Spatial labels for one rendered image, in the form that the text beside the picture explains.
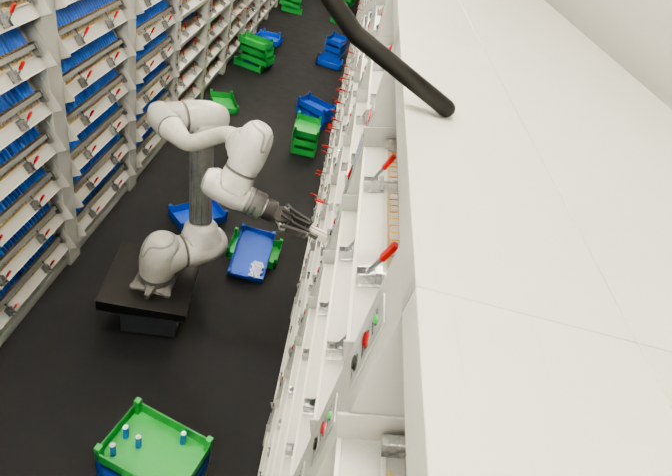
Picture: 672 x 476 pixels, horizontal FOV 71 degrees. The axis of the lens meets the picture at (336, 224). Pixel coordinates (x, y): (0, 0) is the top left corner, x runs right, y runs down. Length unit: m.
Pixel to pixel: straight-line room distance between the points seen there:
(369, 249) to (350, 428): 0.34
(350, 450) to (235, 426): 1.67
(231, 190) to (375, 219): 0.72
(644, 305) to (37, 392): 2.19
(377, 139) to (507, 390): 0.81
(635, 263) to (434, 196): 0.23
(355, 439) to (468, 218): 0.28
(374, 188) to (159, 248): 1.35
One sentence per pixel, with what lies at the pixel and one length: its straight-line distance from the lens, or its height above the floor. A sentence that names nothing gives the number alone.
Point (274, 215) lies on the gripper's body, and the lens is 1.54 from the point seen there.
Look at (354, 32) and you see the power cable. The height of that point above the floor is 1.81.
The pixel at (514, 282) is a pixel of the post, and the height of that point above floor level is 1.73.
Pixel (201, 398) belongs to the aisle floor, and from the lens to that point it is 2.29.
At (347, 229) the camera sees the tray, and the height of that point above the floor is 1.29.
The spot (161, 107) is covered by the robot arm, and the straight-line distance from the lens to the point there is 1.97.
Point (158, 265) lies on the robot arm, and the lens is 2.17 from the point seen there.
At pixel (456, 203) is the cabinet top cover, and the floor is 1.73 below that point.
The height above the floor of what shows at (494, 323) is 1.73.
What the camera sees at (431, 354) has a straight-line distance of 0.35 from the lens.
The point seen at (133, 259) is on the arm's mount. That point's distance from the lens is 2.43.
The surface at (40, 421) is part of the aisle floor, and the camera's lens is 2.30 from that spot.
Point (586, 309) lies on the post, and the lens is 0.48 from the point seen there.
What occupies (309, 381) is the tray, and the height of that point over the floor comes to 1.09.
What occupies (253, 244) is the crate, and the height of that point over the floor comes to 0.10.
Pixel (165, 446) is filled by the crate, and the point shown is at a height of 0.32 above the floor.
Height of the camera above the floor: 1.98
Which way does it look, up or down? 37 degrees down
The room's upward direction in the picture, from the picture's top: 19 degrees clockwise
